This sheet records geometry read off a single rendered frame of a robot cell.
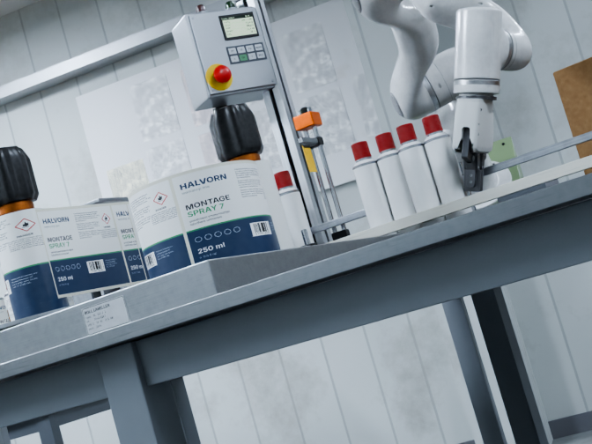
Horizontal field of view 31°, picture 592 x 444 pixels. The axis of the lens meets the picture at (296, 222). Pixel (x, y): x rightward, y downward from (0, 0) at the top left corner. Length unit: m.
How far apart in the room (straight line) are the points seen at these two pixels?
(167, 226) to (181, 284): 0.18
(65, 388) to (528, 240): 0.66
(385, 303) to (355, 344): 3.91
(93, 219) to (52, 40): 4.01
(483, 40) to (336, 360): 3.32
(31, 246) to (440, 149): 0.77
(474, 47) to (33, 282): 0.88
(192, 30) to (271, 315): 1.14
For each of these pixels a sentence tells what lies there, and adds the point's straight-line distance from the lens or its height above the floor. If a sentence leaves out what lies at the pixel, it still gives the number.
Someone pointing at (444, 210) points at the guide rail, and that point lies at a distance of 1.99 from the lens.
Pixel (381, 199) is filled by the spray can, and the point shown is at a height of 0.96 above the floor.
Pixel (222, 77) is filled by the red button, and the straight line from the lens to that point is 2.25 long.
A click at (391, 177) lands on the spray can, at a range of 2.05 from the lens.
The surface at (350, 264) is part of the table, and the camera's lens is 1.17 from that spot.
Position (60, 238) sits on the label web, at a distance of 1.77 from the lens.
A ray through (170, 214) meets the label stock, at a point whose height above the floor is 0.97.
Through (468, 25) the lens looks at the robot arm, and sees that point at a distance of 1.99.
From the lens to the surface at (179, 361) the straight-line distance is 1.35.
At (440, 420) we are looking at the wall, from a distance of 5.07.
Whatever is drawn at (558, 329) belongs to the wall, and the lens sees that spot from 4.96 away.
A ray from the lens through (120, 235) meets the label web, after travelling 1.86.
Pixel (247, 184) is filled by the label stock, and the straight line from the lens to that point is 1.56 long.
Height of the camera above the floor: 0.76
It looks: 6 degrees up
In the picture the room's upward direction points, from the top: 16 degrees counter-clockwise
